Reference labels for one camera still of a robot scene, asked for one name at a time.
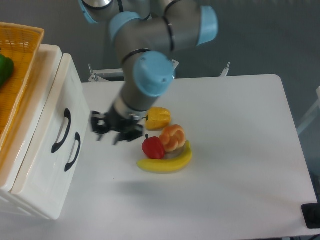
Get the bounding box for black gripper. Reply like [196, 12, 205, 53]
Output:
[90, 105, 144, 146]

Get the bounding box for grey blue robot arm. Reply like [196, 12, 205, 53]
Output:
[79, 0, 219, 143]

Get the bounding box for white drawer cabinet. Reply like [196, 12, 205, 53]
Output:
[0, 43, 91, 221]

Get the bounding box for red bell pepper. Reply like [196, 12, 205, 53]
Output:
[141, 134, 165, 160]

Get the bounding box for yellow bell pepper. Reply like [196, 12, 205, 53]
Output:
[144, 107, 171, 131]

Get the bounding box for braided bread roll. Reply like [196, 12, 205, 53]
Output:
[159, 124, 187, 153]

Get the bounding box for yellow banana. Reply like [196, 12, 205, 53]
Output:
[136, 140, 193, 174]

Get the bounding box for green bell pepper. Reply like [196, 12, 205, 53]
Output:
[0, 54, 14, 87]

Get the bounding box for orange plastic basket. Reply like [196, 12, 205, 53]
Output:
[0, 22, 45, 147]

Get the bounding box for black device at edge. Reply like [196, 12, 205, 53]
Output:
[301, 203, 320, 229]

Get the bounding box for white chair frame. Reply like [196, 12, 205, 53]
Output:
[296, 87, 320, 135]

